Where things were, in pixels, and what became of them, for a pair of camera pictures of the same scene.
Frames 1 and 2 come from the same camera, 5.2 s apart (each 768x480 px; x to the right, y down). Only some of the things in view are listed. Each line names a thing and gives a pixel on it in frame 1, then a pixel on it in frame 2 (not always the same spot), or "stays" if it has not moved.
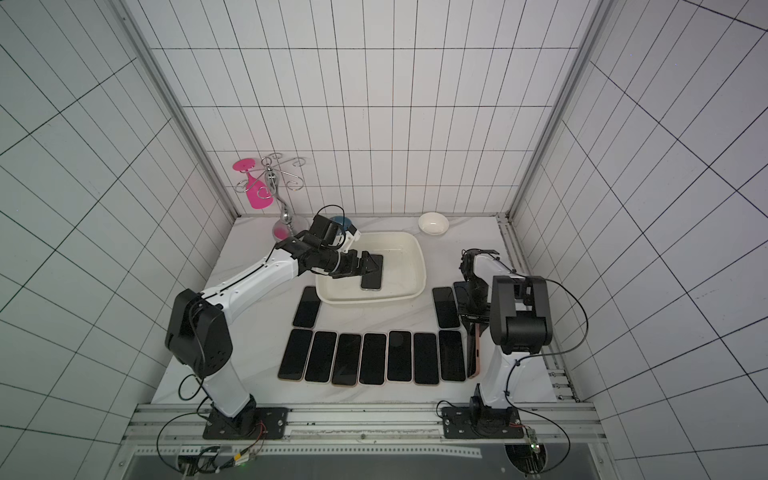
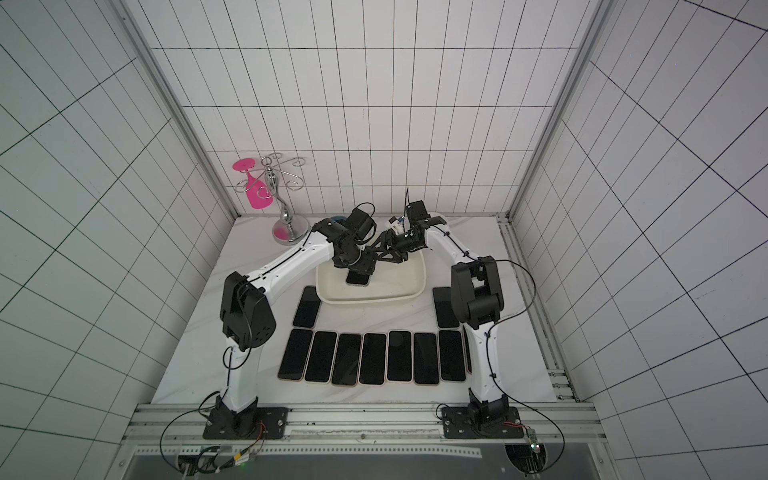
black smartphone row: [372, 369] stays
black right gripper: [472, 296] to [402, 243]
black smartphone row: [346, 365] stays
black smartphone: [473, 350] stays
